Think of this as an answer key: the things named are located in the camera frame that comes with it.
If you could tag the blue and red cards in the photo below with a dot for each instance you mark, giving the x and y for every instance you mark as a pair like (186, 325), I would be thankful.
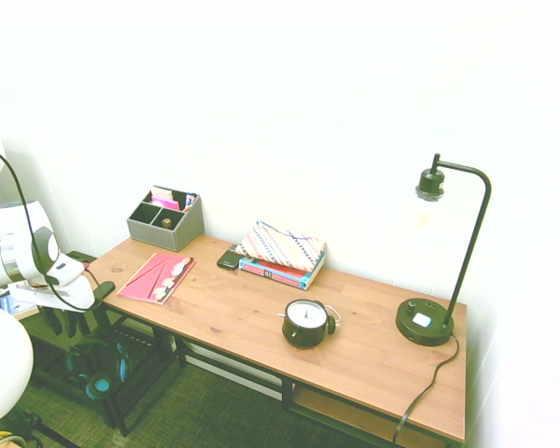
(190, 200)

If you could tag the blue and white paperback book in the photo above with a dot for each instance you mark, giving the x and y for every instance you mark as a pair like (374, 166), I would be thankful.
(14, 305)

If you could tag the black smartphone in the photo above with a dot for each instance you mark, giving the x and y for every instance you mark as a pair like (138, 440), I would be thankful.
(228, 260)

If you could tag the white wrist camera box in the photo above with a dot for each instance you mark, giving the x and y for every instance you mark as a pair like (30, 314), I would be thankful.
(64, 268)

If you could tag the black alarm clock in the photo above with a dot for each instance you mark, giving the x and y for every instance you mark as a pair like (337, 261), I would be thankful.
(305, 322)

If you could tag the blue and red book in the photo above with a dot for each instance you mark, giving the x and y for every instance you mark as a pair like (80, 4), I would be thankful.
(280, 275)

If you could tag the pink sticky notes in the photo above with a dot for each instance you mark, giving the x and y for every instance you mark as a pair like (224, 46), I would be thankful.
(164, 201)

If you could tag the small black box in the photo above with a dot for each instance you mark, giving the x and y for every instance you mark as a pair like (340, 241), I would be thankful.
(81, 256)

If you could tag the small gold cube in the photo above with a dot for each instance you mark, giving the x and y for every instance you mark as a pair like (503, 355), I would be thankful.
(167, 223)

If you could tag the black metal desk frame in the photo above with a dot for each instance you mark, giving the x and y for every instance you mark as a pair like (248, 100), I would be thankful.
(287, 394)

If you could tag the black headphone hanger hook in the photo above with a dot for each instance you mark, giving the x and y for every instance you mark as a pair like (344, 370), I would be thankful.
(105, 288)

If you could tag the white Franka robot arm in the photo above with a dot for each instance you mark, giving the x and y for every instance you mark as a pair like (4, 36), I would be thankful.
(2, 368)

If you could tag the black desk lamp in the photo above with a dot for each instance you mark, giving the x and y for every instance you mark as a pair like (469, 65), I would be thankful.
(422, 326)

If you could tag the pink thin book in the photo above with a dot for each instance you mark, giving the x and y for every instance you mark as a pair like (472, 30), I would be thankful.
(154, 277)

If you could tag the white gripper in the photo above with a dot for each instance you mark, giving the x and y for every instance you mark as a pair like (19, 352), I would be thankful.
(51, 295)

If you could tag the grey desk organizer box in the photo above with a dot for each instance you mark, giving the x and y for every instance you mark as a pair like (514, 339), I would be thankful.
(168, 238)

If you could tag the blue and black headphones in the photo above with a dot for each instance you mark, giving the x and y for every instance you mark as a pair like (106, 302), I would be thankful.
(100, 385)

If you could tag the striped fabric pouch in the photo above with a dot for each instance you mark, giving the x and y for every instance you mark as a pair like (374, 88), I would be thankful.
(280, 245)

